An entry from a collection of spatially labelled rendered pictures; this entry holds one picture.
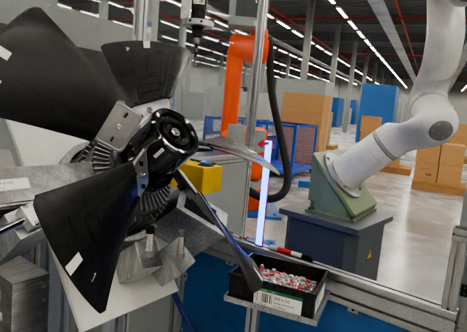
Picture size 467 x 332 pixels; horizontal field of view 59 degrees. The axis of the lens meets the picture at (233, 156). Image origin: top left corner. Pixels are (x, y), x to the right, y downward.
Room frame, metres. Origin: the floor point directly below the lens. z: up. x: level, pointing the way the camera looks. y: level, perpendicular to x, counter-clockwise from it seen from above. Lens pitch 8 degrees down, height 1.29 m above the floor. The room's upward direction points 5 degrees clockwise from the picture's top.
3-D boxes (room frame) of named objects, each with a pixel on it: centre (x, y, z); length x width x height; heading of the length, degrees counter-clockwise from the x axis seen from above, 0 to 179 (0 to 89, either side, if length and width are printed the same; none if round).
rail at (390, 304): (1.18, -0.19, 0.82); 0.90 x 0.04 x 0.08; 53
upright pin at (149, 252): (0.85, 0.16, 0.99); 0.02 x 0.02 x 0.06
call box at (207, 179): (1.42, 0.13, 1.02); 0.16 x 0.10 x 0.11; 53
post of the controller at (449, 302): (0.93, -0.53, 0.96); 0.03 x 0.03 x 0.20; 53
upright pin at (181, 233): (0.91, 0.10, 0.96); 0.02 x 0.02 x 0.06
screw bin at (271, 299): (1.01, -0.14, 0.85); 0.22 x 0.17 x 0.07; 68
